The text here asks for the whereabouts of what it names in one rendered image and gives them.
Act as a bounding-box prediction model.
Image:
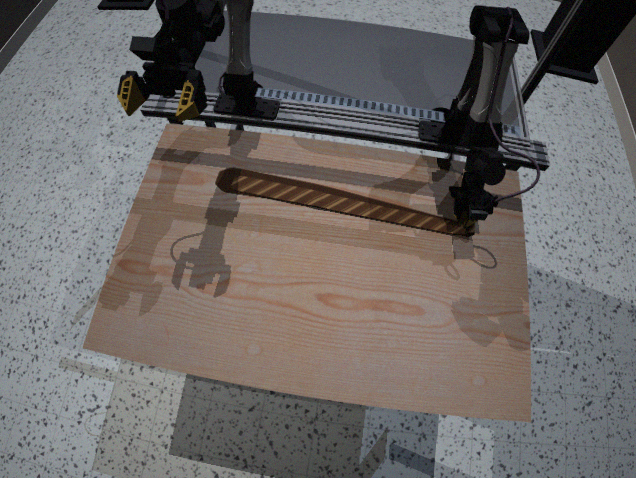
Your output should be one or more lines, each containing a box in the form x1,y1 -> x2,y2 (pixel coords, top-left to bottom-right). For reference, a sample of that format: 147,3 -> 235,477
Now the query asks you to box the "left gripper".
449,171 -> 494,227

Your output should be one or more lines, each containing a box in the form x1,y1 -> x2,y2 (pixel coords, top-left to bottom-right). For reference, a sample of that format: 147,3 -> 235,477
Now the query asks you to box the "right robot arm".
129,0 -> 280,120

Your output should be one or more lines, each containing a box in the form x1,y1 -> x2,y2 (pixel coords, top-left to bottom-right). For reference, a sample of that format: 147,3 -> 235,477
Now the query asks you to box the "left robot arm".
419,5 -> 530,220

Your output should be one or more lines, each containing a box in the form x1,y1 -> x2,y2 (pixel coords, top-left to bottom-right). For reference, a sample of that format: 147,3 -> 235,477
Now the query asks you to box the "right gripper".
117,46 -> 207,122

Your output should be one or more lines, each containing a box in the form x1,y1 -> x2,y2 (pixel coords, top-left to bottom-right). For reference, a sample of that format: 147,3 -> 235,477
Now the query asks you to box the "black slotted metal crossbar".
140,95 -> 550,171

